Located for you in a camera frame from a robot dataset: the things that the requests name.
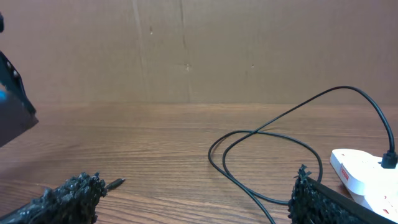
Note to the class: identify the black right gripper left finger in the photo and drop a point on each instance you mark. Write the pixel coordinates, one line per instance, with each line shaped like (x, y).
(73, 202)

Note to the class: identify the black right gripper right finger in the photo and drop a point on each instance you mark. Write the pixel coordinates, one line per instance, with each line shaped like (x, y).
(314, 203)

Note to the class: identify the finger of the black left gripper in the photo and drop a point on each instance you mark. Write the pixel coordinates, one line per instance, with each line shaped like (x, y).
(12, 80)

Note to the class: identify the Galaxy S24+ smartphone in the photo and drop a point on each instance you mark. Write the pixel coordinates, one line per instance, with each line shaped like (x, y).
(15, 118)

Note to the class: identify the white power strip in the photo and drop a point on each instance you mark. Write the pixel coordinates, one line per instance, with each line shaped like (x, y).
(368, 183)

